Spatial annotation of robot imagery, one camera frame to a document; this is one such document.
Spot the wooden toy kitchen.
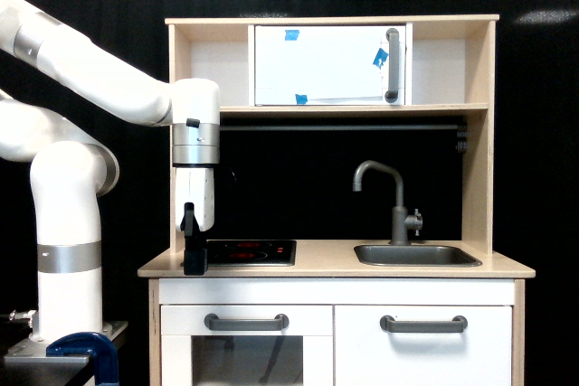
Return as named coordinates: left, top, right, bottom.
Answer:
left=138, top=14, right=536, bottom=385

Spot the black toy stovetop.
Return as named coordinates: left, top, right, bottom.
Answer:
left=207, top=240, right=297, bottom=267

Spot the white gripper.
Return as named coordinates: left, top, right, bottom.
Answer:
left=175, top=167, right=214, bottom=276

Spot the grey metal base plate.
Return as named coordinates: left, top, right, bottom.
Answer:
left=4, top=321, right=128, bottom=364

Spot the white oven door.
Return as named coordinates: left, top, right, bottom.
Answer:
left=160, top=305, right=334, bottom=385

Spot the white microwave door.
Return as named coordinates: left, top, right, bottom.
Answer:
left=254, top=24, right=413, bottom=106

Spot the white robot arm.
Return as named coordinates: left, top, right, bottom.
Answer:
left=1, top=0, right=220, bottom=343

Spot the grey sink basin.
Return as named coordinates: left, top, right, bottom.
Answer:
left=354, top=245, right=482, bottom=267

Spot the grey oven door handle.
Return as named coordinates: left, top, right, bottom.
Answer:
left=204, top=314, right=290, bottom=332

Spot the grey hanging rail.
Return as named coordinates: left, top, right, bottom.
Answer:
left=221, top=124, right=465, bottom=132

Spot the blue C-clamp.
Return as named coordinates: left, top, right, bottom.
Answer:
left=45, top=332, right=119, bottom=386

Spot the grey toy faucet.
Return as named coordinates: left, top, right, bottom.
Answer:
left=352, top=160, right=423, bottom=246

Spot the white cabinet door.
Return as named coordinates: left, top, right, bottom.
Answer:
left=334, top=305, right=514, bottom=386

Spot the grey microwave handle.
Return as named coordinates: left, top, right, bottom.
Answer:
left=384, top=28, right=400, bottom=103

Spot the grey cabinet door handle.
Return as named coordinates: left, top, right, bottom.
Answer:
left=379, top=315, right=468, bottom=334

